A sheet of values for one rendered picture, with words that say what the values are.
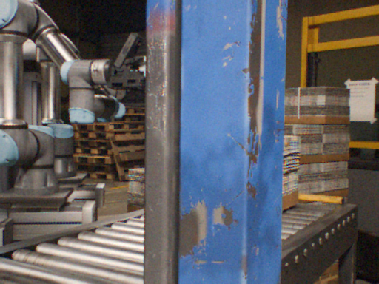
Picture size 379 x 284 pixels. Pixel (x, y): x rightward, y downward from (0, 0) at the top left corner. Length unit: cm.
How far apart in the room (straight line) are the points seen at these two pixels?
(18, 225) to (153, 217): 144
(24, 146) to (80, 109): 25
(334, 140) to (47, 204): 193
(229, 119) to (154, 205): 8
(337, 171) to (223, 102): 290
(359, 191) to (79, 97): 262
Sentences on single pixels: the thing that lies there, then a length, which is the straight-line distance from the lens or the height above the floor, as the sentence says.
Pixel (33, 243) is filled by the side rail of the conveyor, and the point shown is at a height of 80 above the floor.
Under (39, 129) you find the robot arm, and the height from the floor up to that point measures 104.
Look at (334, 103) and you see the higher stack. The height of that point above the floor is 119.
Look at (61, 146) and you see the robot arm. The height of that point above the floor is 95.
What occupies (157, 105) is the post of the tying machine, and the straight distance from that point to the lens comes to 34.
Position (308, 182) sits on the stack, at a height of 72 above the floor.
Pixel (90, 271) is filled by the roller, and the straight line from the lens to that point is 97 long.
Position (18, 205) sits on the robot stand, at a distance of 177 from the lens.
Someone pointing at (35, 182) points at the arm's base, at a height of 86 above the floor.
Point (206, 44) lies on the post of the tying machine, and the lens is 33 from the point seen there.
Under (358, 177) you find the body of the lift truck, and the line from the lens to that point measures 374.
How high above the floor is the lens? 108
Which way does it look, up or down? 3 degrees down
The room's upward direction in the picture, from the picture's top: 1 degrees clockwise
